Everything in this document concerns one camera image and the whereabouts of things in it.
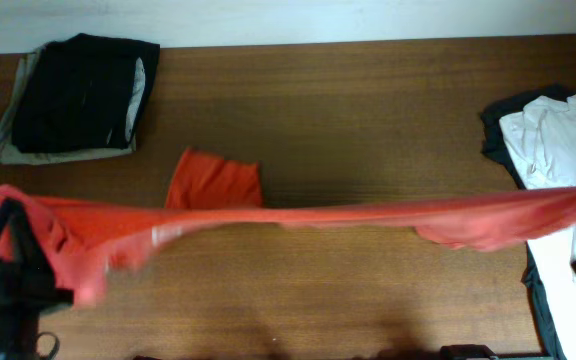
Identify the red printed t-shirt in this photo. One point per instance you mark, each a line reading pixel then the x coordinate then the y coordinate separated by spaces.
pixel 83 240

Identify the dark navy garment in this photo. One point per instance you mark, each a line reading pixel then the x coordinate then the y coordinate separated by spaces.
pixel 494 149

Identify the white garment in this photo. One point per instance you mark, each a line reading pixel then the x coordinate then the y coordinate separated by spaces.
pixel 541 140

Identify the folded black garment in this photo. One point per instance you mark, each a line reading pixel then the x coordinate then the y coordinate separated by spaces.
pixel 86 92

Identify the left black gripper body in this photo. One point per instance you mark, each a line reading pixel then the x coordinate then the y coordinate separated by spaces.
pixel 26 287

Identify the folded beige garment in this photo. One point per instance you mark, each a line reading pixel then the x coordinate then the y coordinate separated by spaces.
pixel 11 155

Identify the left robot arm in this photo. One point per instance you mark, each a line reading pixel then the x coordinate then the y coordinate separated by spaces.
pixel 20 337

